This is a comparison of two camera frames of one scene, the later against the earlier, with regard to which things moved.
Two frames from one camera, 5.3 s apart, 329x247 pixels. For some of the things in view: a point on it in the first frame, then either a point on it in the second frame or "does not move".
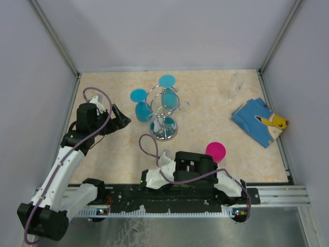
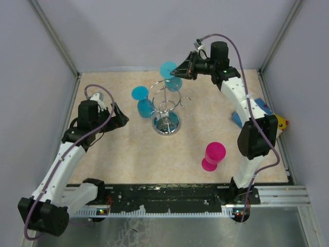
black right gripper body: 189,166 -> 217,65
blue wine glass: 169,98 -> 172,83
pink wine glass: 217,150 does not move
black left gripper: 120,121 does not move
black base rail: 180,198 does not move
